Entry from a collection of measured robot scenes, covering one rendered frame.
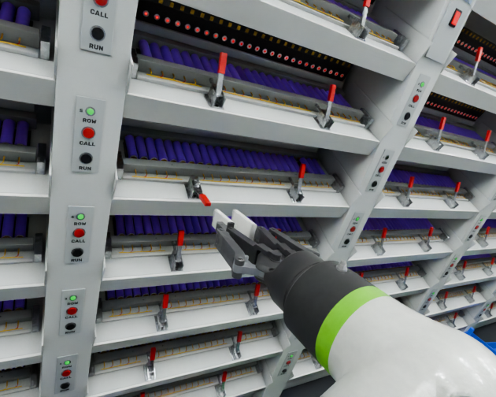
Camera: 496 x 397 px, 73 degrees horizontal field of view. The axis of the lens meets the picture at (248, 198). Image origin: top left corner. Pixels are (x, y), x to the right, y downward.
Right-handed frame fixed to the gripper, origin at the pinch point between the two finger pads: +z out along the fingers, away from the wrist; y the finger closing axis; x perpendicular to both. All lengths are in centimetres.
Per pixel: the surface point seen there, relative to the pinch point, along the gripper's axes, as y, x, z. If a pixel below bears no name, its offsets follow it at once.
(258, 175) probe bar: 17.2, 3.6, 21.9
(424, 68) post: 48, 35, 10
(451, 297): 155, -54, 31
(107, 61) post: -18.9, 20.7, 12.3
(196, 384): 19, -72, 36
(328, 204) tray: 37.3, -1.4, 17.0
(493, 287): 185, -49, 26
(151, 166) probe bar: -8.2, 3.6, 21.5
